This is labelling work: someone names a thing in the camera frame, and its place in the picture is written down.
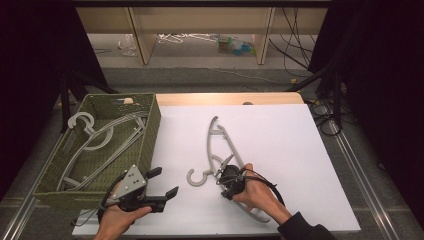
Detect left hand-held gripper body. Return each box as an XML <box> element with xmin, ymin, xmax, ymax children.
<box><xmin>107</xmin><ymin>164</ymin><xmax>148</xmax><ymax>213</ymax></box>

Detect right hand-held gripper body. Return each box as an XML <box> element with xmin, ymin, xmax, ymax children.
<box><xmin>216</xmin><ymin>154</ymin><xmax>246</xmax><ymax>196</ymax></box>

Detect green woven basket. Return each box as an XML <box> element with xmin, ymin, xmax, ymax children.
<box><xmin>32</xmin><ymin>92</ymin><xmax>162</xmax><ymax>211</ymax></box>

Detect grey plastic clothes hanger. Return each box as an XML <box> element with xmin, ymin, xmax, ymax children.
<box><xmin>186</xmin><ymin>115</ymin><xmax>272</xmax><ymax>224</ymax></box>
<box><xmin>56</xmin><ymin>111</ymin><xmax>151</xmax><ymax>193</ymax></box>
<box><xmin>61</xmin><ymin>114</ymin><xmax>149</xmax><ymax>193</ymax></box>

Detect person's right hand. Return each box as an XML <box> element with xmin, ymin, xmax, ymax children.
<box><xmin>232</xmin><ymin>162</ymin><xmax>292</xmax><ymax>226</ymax></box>

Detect person's left hand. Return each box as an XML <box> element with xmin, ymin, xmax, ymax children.
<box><xmin>93</xmin><ymin>183</ymin><xmax>153</xmax><ymax>240</ymax></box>

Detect white table mat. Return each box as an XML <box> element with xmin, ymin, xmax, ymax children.
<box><xmin>71</xmin><ymin>103</ymin><xmax>362</xmax><ymax>238</ymax></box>

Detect black metal stand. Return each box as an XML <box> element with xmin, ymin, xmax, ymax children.
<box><xmin>59</xmin><ymin>68</ymin><xmax>120</xmax><ymax>134</ymax></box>
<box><xmin>285</xmin><ymin>61</ymin><xmax>345</xmax><ymax>132</ymax></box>

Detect clear plastic bag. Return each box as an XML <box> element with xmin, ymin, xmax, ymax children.
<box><xmin>117</xmin><ymin>33</ymin><xmax>139</xmax><ymax>57</ymax></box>

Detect pile of colourful toys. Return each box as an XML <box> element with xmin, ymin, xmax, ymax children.
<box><xmin>217</xmin><ymin>34</ymin><xmax>256</xmax><ymax>57</ymax></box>

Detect black curtain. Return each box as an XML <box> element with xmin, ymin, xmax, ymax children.
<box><xmin>308</xmin><ymin>0</ymin><xmax>424</xmax><ymax>221</ymax></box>
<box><xmin>0</xmin><ymin>0</ymin><xmax>109</xmax><ymax>201</ymax></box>

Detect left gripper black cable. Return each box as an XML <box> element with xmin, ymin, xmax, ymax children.
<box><xmin>70</xmin><ymin>174</ymin><xmax>126</xmax><ymax>228</ymax></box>

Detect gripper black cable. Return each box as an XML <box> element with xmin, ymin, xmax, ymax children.
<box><xmin>238</xmin><ymin>168</ymin><xmax>286</xmax><ymax>207</ymax></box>
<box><xmin>70</xmin><ymin>174</ymin><xmax>126</xmax><ymax>228</ymax></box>

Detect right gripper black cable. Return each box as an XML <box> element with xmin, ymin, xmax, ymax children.
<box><xmin>238</xmin><ymin>168</ymin><xmax>286</xmax><ymax>207</ymax></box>

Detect thin white floor cable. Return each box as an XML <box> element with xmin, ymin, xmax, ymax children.
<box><xmin>186</xmin><ymin>65</ymin><xmax>288</xmax><ymax>87</ymax></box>

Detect black cables on floor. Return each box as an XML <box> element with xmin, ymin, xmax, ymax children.
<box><xmin>307</xmin><ymin>97</ymin><xmax>345</xmax><ymax>137</ymax></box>

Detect metal floor rail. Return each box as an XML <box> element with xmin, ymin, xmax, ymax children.
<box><xmin>0</xmin><ymin>131</ymin><xmax>69</xmax><ymax>240</ymax></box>
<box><xmin>326</xmin><ymin>118</ymin><xmax>403</xmax><ymax>240</ymax></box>

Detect white wire hangers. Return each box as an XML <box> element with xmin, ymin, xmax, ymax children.
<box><xmin>157</xmin><ymin>32</ymin><xmax>220</xmax><ymax>45</ymax></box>

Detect hanging black cables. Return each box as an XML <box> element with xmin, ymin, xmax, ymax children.
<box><xmin>268</xmin><ymin>6</ymin><xmax>318</xmax><ymax>71</ymax></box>

